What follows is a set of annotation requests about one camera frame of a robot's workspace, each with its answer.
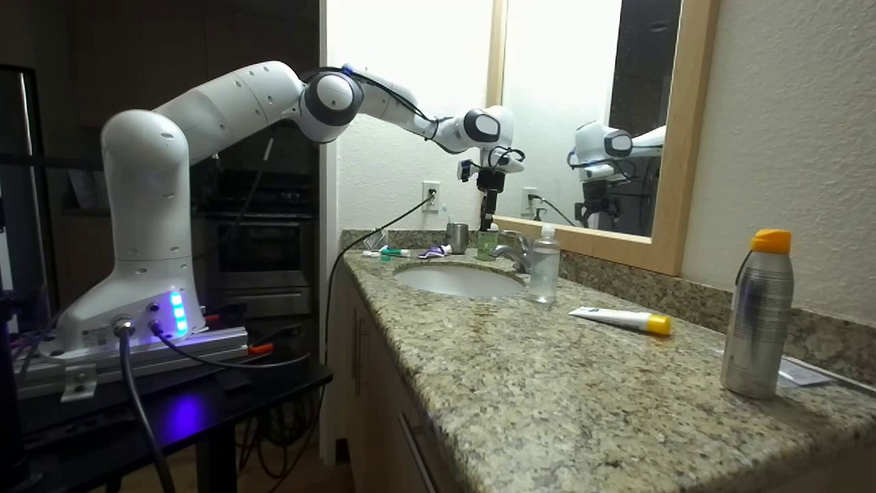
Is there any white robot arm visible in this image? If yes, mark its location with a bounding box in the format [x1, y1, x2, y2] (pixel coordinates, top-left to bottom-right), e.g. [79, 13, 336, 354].
[57, 59, 525, 359]

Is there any wooden framed mirror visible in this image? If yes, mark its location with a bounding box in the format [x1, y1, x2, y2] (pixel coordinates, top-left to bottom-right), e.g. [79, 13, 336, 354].
[488, 0, 721, 274]

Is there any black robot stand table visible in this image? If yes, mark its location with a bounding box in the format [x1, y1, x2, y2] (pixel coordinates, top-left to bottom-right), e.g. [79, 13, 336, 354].
[20, 362, 331, 493]

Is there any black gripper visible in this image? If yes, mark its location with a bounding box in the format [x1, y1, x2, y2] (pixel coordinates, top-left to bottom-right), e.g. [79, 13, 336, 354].
[458, 146, 525, 217]

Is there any white oval sink basin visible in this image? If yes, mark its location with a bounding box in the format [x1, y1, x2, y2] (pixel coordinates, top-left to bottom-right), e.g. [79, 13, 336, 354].
[394, 263, 525, 299]

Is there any white tube with yellow cap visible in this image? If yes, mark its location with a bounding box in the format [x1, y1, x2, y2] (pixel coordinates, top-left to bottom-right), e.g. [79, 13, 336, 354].
[573, 307, 674, 337]

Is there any chrome tap with handle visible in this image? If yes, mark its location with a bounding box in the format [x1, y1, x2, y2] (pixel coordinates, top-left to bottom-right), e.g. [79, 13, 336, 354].
[494, 232, 530, 274]

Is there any grey cable on robot base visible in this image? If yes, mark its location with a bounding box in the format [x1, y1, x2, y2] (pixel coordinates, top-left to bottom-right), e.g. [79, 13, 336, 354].
[110, 315, 180, 493]

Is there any black power cable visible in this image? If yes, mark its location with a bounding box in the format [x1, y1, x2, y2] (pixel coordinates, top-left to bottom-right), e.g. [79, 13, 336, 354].
[320, 193, 436, 367]

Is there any green white toothpaste tube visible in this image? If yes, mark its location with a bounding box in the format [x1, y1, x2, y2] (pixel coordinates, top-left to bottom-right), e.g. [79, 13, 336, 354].
[362, 243, 411, 261]

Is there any white wall outlet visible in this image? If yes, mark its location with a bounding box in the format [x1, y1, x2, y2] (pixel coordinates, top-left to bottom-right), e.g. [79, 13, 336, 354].
[422, 180, 441, 214]

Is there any silver spray bottle orange cap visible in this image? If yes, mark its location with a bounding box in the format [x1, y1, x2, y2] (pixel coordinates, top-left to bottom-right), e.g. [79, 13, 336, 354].
[721, 226, 793, 399]

